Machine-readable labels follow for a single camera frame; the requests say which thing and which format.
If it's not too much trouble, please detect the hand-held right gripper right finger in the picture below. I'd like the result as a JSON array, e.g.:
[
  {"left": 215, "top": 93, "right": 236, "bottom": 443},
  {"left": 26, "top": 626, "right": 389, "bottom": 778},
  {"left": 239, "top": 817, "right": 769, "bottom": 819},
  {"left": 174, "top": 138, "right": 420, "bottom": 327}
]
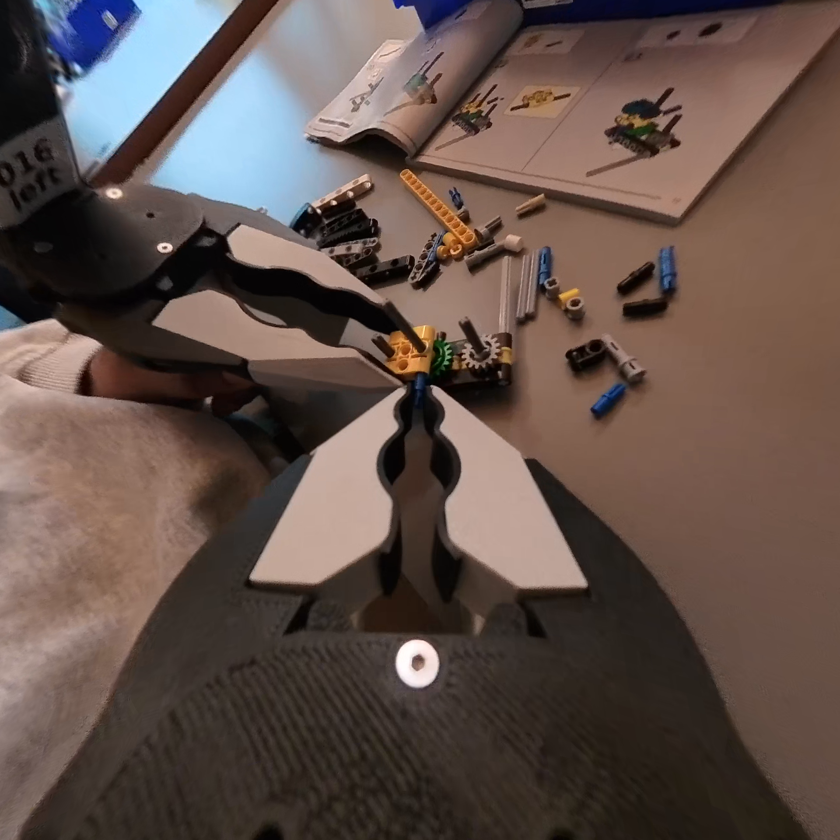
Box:
[{"left": 423, "top": 392, "right": 589, "bottom": 632}]

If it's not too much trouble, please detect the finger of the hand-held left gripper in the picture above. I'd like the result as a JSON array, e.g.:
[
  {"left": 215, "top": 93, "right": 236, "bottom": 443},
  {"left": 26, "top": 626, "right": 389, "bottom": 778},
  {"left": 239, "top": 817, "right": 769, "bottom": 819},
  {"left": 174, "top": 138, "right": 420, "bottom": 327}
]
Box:
[
  {"left": 222, "top": 222, "right": 413, "bottom": 347},
  {"left": 152, "top": 290, "right": 404, "bottom": 395}
]

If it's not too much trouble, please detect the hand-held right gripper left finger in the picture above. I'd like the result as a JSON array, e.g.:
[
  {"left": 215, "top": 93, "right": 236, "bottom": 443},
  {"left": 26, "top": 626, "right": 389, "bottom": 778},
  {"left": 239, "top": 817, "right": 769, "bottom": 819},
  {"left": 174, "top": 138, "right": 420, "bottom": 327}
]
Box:
[{"left": 248, "top": 387, "right": 417, "bottom": 624}]

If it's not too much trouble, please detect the long black lego beam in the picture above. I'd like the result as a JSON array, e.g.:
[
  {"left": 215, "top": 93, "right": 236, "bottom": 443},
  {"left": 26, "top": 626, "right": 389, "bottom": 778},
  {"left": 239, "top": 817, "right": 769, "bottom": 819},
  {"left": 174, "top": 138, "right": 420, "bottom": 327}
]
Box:
[{"left": 360, "top": 252, "right": 416, "bottom": 287}]

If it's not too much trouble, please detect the yellow lego gear assembly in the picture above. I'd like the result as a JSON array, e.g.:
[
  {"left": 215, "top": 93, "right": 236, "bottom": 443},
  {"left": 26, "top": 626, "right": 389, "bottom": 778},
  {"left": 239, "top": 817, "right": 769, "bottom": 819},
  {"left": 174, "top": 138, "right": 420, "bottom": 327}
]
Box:
[{"left": 371, "top": 315, "right": 516, "bottom": 389}]

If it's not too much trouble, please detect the person's left forearm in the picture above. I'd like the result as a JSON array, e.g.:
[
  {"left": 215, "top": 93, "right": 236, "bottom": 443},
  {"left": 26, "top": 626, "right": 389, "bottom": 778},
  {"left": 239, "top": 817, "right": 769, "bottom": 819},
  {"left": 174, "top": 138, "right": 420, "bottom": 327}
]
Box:
[{"left": 0, "top": 322, "right": 309, "bottom": 840}]

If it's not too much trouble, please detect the pile of dark lego beams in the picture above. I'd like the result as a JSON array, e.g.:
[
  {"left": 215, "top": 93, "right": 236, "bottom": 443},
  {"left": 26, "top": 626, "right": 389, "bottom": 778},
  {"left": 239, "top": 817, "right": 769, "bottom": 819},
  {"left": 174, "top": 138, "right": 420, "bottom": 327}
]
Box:
[{"left": 292, "top": 190, "right": 417, "bottom": 287}]

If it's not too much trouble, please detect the white lego beam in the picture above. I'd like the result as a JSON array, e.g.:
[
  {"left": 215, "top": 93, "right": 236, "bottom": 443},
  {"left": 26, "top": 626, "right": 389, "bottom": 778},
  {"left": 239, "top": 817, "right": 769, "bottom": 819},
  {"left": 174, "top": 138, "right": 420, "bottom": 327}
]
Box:
[{"left": 310, "top": 174, "right": 375, "bottom": 212}]

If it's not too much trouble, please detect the thin grey lego liftarm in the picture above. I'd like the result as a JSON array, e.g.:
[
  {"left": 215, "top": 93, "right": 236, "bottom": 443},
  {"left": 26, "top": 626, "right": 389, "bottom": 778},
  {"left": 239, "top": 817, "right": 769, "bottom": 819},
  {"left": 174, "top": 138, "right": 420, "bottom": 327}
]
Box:
[{"left": 407, "top": 231, "right": 455, "bottom": 291}]

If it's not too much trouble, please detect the long yellow lego beam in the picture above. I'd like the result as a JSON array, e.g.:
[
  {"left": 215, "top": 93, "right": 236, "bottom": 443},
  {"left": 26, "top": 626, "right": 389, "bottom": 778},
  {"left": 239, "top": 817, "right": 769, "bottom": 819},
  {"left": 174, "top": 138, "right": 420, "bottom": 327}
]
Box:
[{"left": 399, "top": 168, "right": 478, "bottom": 256}]

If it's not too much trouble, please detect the black lego connector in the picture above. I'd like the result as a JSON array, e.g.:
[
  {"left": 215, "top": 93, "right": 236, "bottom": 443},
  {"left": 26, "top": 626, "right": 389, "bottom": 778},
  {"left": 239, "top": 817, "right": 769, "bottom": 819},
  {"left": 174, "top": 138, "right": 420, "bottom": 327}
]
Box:
[{"left": 566, "top": 337, "right": 609, "bottom": 373}]

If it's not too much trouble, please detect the light grey lego pin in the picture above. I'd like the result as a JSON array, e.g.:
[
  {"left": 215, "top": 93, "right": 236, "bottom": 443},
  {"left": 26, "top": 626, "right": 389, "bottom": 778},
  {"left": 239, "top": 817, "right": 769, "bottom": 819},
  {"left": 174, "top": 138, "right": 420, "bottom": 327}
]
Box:
[{"left": 599, "top": 332, "right": 648, "bottom": 385}]

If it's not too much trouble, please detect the lego instruction booklet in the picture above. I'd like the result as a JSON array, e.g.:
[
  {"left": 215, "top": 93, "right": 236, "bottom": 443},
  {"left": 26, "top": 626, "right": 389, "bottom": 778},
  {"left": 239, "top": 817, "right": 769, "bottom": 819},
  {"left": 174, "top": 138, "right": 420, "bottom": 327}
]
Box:
[{"left": 305, "top": 0, "right": 831, "bottom": 227}]

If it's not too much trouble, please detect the person's left hand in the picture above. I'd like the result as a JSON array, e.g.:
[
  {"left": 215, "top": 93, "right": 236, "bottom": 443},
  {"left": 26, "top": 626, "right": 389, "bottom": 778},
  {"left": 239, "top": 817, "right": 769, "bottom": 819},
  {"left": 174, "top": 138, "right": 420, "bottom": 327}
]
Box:
[{"left": 82, "top": 351, "right": 270, "bottom": 421}]

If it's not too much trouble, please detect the grey connector with white bush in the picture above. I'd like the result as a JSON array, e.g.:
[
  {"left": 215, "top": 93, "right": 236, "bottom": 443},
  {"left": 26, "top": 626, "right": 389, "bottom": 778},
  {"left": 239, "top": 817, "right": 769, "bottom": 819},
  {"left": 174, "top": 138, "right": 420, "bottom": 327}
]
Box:
[{"left": 465, "top": 234, "right": 526, "bottom": 274}]

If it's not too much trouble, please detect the blue storage bin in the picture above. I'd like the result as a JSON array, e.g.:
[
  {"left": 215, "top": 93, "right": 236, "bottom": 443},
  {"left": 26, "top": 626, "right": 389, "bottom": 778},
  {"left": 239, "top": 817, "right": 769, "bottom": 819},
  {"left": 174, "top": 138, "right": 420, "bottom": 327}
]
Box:
[{"left": 518, "top": 0, "right": 788, "bottom": 27}]

